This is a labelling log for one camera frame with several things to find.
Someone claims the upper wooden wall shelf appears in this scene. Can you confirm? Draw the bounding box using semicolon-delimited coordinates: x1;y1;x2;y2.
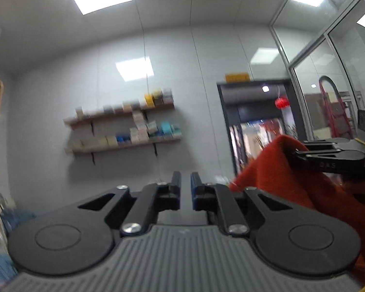
63;88;174;128

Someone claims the orange-red knit sweater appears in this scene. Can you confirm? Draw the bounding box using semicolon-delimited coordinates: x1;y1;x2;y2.
229;135;365;284

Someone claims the red step ladder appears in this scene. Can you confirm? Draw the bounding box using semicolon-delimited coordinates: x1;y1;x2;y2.
319;75;353;139

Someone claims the yellow sign above door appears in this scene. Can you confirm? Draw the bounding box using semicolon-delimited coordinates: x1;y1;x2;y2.
225;73;250;83

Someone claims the wooden wall shelf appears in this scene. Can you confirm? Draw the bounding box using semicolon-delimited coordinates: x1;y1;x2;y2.
63;88;174;128
64;121;183;155

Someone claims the lower wooden wall shelf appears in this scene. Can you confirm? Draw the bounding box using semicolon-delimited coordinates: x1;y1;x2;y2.
64;121;183;155

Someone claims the red hanging lantern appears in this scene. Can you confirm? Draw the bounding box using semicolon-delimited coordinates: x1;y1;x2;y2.
274;97;290;110

